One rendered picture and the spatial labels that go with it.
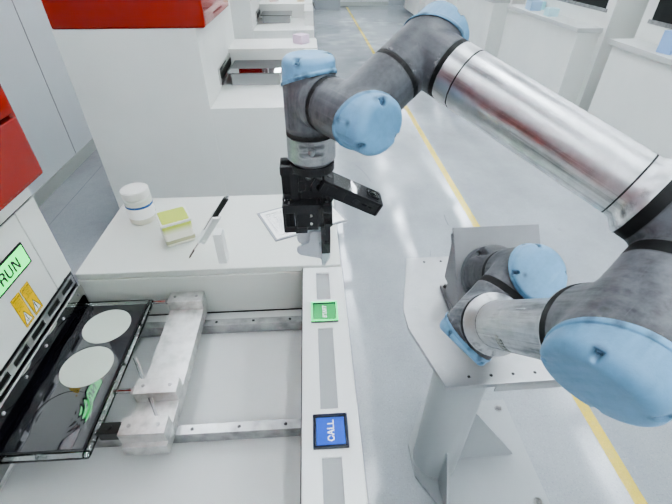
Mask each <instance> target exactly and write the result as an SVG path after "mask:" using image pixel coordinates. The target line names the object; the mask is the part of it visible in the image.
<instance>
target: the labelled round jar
mask: <svg viewBox="0 0 672 504"><path fill-rule="evenodd" d="M120 194H121V197H122V199H123V202H124V206H125V208H126V211H127V214H128V216H129V219H130V221H131V223H132V224H135V225H146V224H149V223H151V222H153V221H154V220H155V219H156V216H155V213H156V209H155V206H154V203H153V200H152V197H151V194H150V191H149V188H148V185H147V184H145V183H140V182H138V183H131V184H128V185H125V186H124V187H122V188H121V189H120Z"/></svg>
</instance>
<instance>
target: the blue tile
mask: <svg viewBox="0 0 672 504"><path fill-rule="evenodd" d="M334 444H346V436H345V424H344V417H325V418H316V446H317V445H334Z"/></svg>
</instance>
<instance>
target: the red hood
mask: <svg viewBox="0 0 672 504"><path fill-rule="evenodd" d="M42 173H43V171H42V169H41V167H40V165H39V162H38V160H37V158H36V156H35V154H34V152H33V150H32V148H31V146H30V144H29V142H28V140H27V138H26V136H25V134H24V132H23V129H22V127H21V125H20V123H19V121H18V119H17V117H16V115H15V113H14V111H13V109H12V107H11V105H10V103H9V101H8V99H7V97H6V94H5V92H4V90H3V88H2V86H1V84H0V211H1V210H2V209H3V208H5V207H6V206H7V205H8V204H9V203H10V202H11V201H12V200H13V199H15V198H16V197H17V196H18V195H19V194H20V193H21V192H22V191H23V190H25V189H26V188H27V187H28V186H29V185H30V184H31V183H32V182H33V181H35V180H36V179H37V178H38V177H39V176H40V175H41V174H42Z"/></svg>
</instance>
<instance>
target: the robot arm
mask: <svg viewBox="0 0 672 504"><path fill-rule="evenodd" d="M281 68H282V82H281V87H282V90H283V102H284V115H285V127H286V141H287V154H288V157H284V158H280V166H279V169H280V176H281V181H282V191H283V196H282V211H283V222H284V232H285V233H291V232H296V234H297V233H300V234H298V236H297V240H298V242H299V243H301V245H299V246H298V247H297V252H298V253H299V254H300V255H304V256H310V257H316V258H320V259H321V260H322V265H325V264H326V263H327V262H328V260H329V259H330V246H331V235H330V227H332V225H333V218H332V201H333V199H335V200H337V201H340V202H342V203H345V204H347V205H349V206H352V207H354V208H357V209H359V210H361V211H364V212H366V213H368V214H371V215H373V216H376V215H377V214H378V213H379V211H380V210H381V208H382V207H383V202H382V198H381V194H380V193H379V192H377V191H375V190H373V189H371V188H368V187H366V186H364V185H361V184H359V183H357V182H355V181H352V180H350V179H348V178H346V177H343V176H341V175H339V174H337V173H334V172H332V171H333V170H334V159H335V157H336V142H337V143H338V144H339V145H341V146H342V147H344V148H346V149H349V150H354V151H356V152H358V153H361V154H363V155H366V156H375V155H378V154H381V153H383V152H384V151H386V150H387V149H388V148H390V147H391V145H392V144H393V143H394V142H395V137H396V135H397V133H399V132H400V129H401V125H402V111H401V110H402V109H403V108H404V107H405V106H406V105H407V104H408V103H409V102H410V101H411V100H412V99H413V98H415V97H416V95H418V94H419V93H420V92H421V91H424V92H425V93H426V94H428V95H429V96H431V97H433V98H434V99H435V100H437V101H438V102H440V103H441V104H443V105H444V106H446V107H447V108H449V109H450V110H451V111H453V112H454V113H456V114H457V115H459V116H460V117H462V118H463V119H465V120H466V121H468V122H469V123H471V124H472V125H474V126H475V127H477V128H478V129H479V130H481V131H482V132H484V133H485V134H487V135H488V136H490V137H491V138H493V139H494V140H496V141H497V142H499V143H500V144H502V145H503V146H505V147H506V148H508V149H509V150H510V151H512V152H513V153H515V154H516V155H518V156H519V157H521V158H522V159H524V160H525V161H527V162H528V163H530V164H531V165H533V166H534V167H536V168H537V169H538V170H540V171H541V172H543V173H544V174H546V175H547V176H549V177H550V178H552V179H553V180H555V181H556V182H558V183H559V184H561V185H562V186H564V187H565V188H566V189H568V190H569V191H571V192H572V193H574V194H575V195H577V196H578V197H580V198H581V199H583V200H584V201H586V202H587V203H589V204H590V205H592V206H593V207H595V208H596V209H597V210H599V211H600V212H602V213H603V214H605V215H606V216H607V218H608V223H609V230H610V231H612V232H613V233H615V234H616V235H617V236H619V237H620V238H622V239H623V240H624V241H625V242H626V243H627V245H628V247H627V248H626V249H625V250H624V251H623V252H622V253H621V255H620V256H619V257H618V258H617V259H616V260H615V261H614V262H613V263H612V265H611V266H610V267H609V268H608V269H607V270H606V271H605V272H604V273H603V275H602V276H601V277H600V278H599V279H597V280H596V281H594V282H586V283H578V284H573V285H570V286H567V287H566V285H567V273H566V266H565V264H564V261H563V260H562V258H561V257H560V255H559V254H558V253H557V252H556V251H554V250H553V249H552V248H550V247H548V246H546V245H543V244H537V243H534V244H532V243H525V244H521V245H519V246H516V247H511V248H507V247H504V246H501V245H485V246H482V247H479V248H477V249H475V250H473V251H472V252H471V253H470V254H469V255H468V256H467V257H466V258H465V260H464V262H463V264H462V267H461V274H460V277H461V283H462V286H463V289H464V291H465V293H466V294H465V295H464V296H463V297H462V298H461V300H460V301H459V302H458V303H457V304H456V305H455V306H454V307H453V308H452V309H451V310H450V311H449V312H447V313H446V314H445V317H444V318H443V319H442V320H441V322H440V329H441V330H442V331H443V332H444V333H445V334H446V335H447V336H448V337H449V338H450V339H451V340H452V341H453V342H454V343H455V344H456V345H457V346H458V347H459V348H460V349H461V350H462V351H463V352H464V353H465V354H467V355H468V356H469V357H470V358H471V359H472V360H473V361H474V362H475V363H476V364H477V365H479V366H484V365H485V364H486V363H487V362H490V361H491V358H492V357H499V356H505V355H508V354H511V353H514V354H518V355H522V356H526V357H530V358H534V359H538V360H541V361H542V363H543V365H544V367H545V368H546V370H547V371H548V373H549V374H550V375H551V376H552V377H553V378H554V379H555V380H556V381H557V382H558V383H559V384H560V385H561V386H562V387H563V388H564V389H565V390H567V391H568V392H569V393H570V394H572V395H573V396H574V397H576V398H577V399H579V400H580V401H582V402H583V403H585V404H586V405H588V406H590V407H595V408H596V409H598V410H599V411H600V412H601V413H602V414H604V415H606V416H608V417H610V418H613V419H615V420H617V421H620V422H623V423H626V424H629V425H633V426H638V427H658V426H662V425H664V424H666V423H668V422H670V421H671V420H672V158H664V157H662V156H660V155H659V154H657V153H655V152H654V151H652V150H650V149H649V148H647V147H645V146H644V145H642V144H640V143H639V142H637V141H635V140H634V139H632V138H630V137H629V136H627V135H625V134H624V133H622V132H620V131H619V130H617V129H615V128H614V127H612V126H610V125H609V124H607V123H605V122H604V121H602V120H600V119H598V118H597V117H595V116H593V115H592V114H590V113H588V112H587V111H585V110H583V109H582V108H580V107H578V106H577V105H575V104H573V103H572V102H570V101H568V100H567V99H565V98H563V97H562V96H560V95H558V94H557V93H555V92H553V91H552V90H550V89H548V88H547V87H545V86H543V85H542V84H540V83H538V82H537V81H535V80H533V79H532V78H530V77H528V76H527V75H525V74H523V73H522V72H520V71H518V70H516V69H515V68H513V67H511V66H510V65H508V64H506V63H505V62H503V61H501V60H500V59H498V58H496V57H495V56H493V55H491V54H490V53H488V52H486V51H485V50H483V49H481V48H480V47H478V46H476V45H475V44H473V43H471V42H470V41H469V26H468V23H467V20H466V18H465V16H464V15H460V13H459V12H458V8H457V7H456V6H455V5H453V4H451V3H449V2H447V1H443V0H438V1H434V2H431V3H429V4H428V5H427V6H425V7H424V8H423V9H422V10H421V11H420V12H418V13H417V14H415V15H413V16H412V17H410V18H409V19H408V20H407V21H406V22H405V24H404V25H403V27H402V28H401V29H400V30H399V31H398V32H397V33H396V34H395V35H394V36H393V37H391V38H390V39H389V40H388V41H387V42H386V43H385V44H384V45H383V46H382V47H381V48H380V49H379V50H378V51H377V52H376V53H375V54H373V55H372V56H371V57H370V58H369V59H368V60H367V61H366V62H365V63H364V64H363V65H362V66H361V67H360V68H358V69H357V70H356V71H355V72H354V73H353V74H352V75H351V76H350V77H349V78H348V79H343V78H340V77H337V76H336V73H337V69H336V66H335V58H334V56H333V55H332V54H331V53H329V52H327V51H322V50H298V51H293V52H290V53H288V54H286V55H285V56H284V57H283V59H282V62H281ZM284 200H285V201H284ZM319 227H320V230H319Z"/></svg>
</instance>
